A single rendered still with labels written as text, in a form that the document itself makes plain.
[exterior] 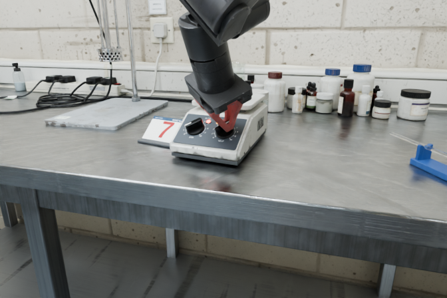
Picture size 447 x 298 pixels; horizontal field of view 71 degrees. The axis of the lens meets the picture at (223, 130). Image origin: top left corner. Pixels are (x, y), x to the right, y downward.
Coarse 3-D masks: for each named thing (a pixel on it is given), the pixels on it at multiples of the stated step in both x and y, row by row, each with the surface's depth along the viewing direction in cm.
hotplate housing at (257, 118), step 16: (192, 112) 59; (224, 112) 58; (240, 112) 58; (256, 112) 60; (256, 128) 60; (176, 144) 55; (240, 144) 52; (208, 160) 53; (224, 160) 52; (240, 160) 53
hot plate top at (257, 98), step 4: (252, 96) 64; (256, 96) 64; (260, 96) 64; (264, 96) 65; (192, 100) 60; (252, 100) 60; (256, 100) 60; (260, 100) 62; (192, 104) 60; (196, 104) 60; (244, 104) 57; (248, 104) 57; (252, 104) 57; (256, 104) 60; (244, 108) 56; (248, 108) 56
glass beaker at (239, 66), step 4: (240, 60) 57; (244, 60) 58; (232, 64) 57; (236, 64) 57; (240, 64) 57; (244, 64) 58; (236, 68) 57; (240, 68) 57; (244, 68) 58; (236, 72) 57; (240, 72) 58; (244, 72) 59; (240, 76) 58; (244, 76) 59
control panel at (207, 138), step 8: (184, 120) 58; (240, 120) 55; (184, 128) 57; (208, 128) 55; (240, 128) 54; (176, 136) 56; (184, 136) 55; (192, 136) 55; (200, 136) 54; (208, 136) 54; (216, 136) 54; (232, 136) 53; (240, 136) 53; (192, 144) 54; (200, 144) 53; (208, 144) 53; (216, 144) 52; (224, 144) 52; (232, 144) 52
